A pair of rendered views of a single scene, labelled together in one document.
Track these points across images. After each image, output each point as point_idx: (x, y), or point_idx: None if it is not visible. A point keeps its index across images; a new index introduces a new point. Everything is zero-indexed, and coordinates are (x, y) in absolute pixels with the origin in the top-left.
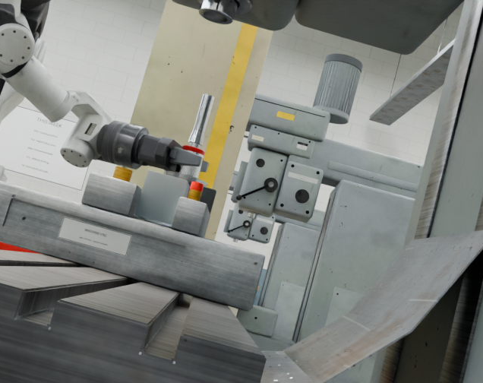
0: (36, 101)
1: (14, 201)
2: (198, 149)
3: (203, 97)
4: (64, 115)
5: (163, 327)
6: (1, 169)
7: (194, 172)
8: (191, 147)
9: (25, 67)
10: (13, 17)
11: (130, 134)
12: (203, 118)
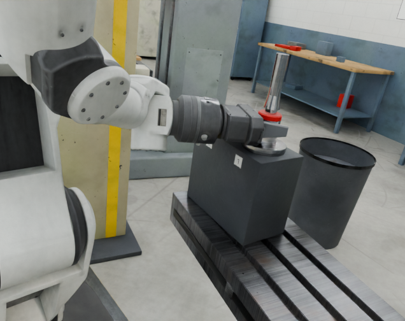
0: (113, 124)
1: None
2: (281, 117)
3: (281, 58)
4: (142, 121)
5: None
6: (88, 203)
7: (276, 139)
8: (275, 118)
9: None
10: (101, 60)
11: (213, 120)
12: (281, 82)
